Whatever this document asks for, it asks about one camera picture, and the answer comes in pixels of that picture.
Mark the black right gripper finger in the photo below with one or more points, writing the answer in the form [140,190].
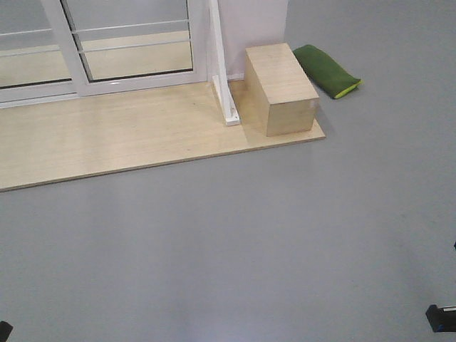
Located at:
[441,319]

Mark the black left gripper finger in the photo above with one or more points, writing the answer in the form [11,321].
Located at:
[5,331]

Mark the white framed sliding glass door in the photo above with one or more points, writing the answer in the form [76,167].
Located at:
[119,46]

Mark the light wooden platform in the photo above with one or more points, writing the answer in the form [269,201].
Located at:
[72,139]

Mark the fixed white glass panel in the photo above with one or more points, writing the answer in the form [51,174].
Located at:
[36,53]

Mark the green sandbag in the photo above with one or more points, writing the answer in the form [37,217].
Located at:
[325,72]

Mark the light wooden box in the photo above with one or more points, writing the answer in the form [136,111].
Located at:
[285,100]

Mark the white wall panel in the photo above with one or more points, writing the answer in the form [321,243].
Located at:
[247,23]

